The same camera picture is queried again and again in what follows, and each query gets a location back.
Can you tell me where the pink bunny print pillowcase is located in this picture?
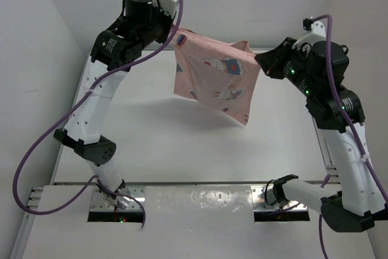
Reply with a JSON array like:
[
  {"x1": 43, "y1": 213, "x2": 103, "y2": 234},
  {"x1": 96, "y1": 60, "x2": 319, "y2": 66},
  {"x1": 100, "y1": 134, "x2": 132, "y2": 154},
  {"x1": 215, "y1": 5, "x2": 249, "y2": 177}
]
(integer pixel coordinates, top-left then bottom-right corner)
[{"x1": 173, "y1": 27, "x2": 261, "y2": 126}]

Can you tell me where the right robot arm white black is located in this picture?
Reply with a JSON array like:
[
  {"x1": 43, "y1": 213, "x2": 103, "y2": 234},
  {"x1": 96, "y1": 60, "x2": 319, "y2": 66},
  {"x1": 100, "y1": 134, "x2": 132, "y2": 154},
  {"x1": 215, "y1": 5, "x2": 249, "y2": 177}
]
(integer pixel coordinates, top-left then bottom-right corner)
[{"x1": 255, "y1": 38, "x2": 387, "y2": 233}]

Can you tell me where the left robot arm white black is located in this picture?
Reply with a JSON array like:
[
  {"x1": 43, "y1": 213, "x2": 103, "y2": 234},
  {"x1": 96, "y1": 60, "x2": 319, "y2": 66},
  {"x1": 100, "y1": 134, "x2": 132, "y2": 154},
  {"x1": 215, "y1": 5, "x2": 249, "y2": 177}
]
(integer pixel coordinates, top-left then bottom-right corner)
[{"x1": 54, "y1": 0, "x2": 181, "y2": 198}]

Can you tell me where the white front cover board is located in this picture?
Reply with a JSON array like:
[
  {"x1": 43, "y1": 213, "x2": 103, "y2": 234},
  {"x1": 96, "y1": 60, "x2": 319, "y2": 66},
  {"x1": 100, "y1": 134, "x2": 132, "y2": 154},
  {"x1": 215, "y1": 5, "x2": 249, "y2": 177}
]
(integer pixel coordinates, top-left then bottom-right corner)
[{"x1": 23, "y1": 186, "x2": 374, "y2": 258}]

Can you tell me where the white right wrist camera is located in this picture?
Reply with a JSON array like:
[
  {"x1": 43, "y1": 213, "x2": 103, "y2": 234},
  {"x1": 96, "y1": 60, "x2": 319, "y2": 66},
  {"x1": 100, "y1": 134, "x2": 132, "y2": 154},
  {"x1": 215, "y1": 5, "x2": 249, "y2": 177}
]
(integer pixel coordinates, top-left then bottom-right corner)
[{"x1": 292, "y1": 18, "x2": 326, "y2": 50}]

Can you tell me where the aluminium frame rail right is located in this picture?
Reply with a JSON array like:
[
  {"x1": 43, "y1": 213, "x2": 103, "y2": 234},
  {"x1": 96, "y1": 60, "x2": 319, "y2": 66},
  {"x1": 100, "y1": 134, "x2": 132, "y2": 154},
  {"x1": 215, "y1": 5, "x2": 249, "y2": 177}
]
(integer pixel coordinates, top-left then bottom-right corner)
[{"x1": 314, "y1": 123, "x2": 340, "y2": 184}]

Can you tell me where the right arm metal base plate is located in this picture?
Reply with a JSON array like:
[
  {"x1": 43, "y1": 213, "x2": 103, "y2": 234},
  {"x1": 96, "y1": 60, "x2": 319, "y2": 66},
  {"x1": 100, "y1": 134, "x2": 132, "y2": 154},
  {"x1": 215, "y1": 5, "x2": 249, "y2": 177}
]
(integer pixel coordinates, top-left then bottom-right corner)
[{"x1": 251, "y1": 186, "x2": 309, "y2": 211}]

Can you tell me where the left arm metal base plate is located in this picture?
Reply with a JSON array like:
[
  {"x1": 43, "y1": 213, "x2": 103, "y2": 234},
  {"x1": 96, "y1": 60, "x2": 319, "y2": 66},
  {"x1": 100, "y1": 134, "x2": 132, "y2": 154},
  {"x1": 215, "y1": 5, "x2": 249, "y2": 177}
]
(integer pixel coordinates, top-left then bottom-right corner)
[{"x1": 90, "y1": 187, "x2": 145, "y2": 212}]

